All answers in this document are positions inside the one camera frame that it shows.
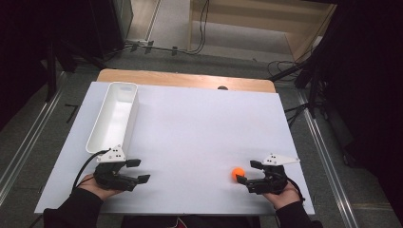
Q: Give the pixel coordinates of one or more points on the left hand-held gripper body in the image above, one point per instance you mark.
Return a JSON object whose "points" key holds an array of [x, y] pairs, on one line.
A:
{"points": [[109, 175]]}

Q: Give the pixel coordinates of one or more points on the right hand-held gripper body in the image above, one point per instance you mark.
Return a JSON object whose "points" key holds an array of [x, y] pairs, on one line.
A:
{"points": [[271, 182]]}

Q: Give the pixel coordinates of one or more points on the orange ball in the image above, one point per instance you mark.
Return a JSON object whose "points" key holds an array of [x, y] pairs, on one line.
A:
{"points": [[238, 173]]}

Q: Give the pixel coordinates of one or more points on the white oblong plastic bin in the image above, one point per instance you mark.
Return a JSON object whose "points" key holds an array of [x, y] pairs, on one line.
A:
{"points": [[114, 120]]}

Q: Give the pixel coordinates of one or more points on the person's left hand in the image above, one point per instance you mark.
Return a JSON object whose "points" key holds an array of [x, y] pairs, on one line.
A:
{"points": [[95, 189]]}

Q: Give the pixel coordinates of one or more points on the person's right hand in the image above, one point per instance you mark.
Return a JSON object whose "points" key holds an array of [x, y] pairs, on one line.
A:
{"points": [[283, 198]]}

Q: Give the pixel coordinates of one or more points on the person's lap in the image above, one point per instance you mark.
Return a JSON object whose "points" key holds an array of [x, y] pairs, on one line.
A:
{"points": [[190, 222]]}

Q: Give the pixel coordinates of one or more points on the small dark knob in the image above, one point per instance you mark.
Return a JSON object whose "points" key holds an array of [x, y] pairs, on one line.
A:
{"points": [[222, 87]]}

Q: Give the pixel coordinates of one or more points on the black tripod stand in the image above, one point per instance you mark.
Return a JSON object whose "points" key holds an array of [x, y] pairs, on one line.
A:
{"points": [[309, 79]]}

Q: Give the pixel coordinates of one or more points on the power strip with plugs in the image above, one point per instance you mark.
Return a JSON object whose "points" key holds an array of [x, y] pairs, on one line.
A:
{"points": [[139, 43]]}

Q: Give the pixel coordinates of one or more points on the light wooden shelf unit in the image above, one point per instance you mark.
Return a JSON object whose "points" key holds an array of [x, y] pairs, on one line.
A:
{"points": [[253, 34]]}

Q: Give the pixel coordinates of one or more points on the black curtain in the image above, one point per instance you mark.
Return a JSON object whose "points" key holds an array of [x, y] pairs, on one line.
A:
{"points": [[370, 79]]}

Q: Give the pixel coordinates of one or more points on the dark stand with curtain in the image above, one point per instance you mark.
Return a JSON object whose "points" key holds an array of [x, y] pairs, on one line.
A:
{"points": [[31, 47]]}

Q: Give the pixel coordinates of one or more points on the metal floor rail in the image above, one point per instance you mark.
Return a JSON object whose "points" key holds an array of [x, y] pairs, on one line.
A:
{"points": [[326, 164], [28, 139]]}

